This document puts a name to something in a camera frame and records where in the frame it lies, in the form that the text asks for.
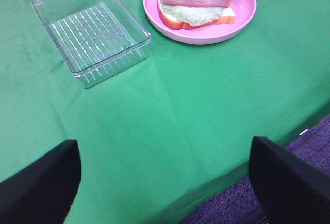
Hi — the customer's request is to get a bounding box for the green lettuce leaf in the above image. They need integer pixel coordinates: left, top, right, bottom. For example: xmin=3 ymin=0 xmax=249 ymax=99
xmin=158 ymin=0 xmax=225 ymax=27

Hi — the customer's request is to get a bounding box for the pink round plate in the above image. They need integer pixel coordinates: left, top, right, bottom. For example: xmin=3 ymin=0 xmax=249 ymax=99
xmin=143 ymin=0 xmax=257 ymax=45

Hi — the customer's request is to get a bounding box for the green tablecloth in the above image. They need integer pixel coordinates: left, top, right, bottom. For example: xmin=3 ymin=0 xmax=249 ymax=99
xmin=1 ymin=0 xmax=329 ymax=223

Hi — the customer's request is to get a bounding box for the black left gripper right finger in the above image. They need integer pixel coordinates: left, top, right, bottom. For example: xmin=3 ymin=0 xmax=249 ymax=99
xmin=248 ymin=136 xmax=329 ymax=223

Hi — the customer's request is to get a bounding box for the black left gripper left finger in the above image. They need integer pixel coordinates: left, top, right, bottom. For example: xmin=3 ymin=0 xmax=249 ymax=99
xmin=1 ymin=140 xmax=81 ymax=223

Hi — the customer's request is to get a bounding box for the white bread slice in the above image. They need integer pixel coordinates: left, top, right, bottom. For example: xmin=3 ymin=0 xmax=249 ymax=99
xmin=157 ymin=0 xmax=236 ymax=30

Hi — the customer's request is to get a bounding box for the left clear plastic container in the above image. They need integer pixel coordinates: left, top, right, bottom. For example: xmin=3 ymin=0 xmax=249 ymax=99
xmin=32 ymin=0 xmax=152 ymax=88

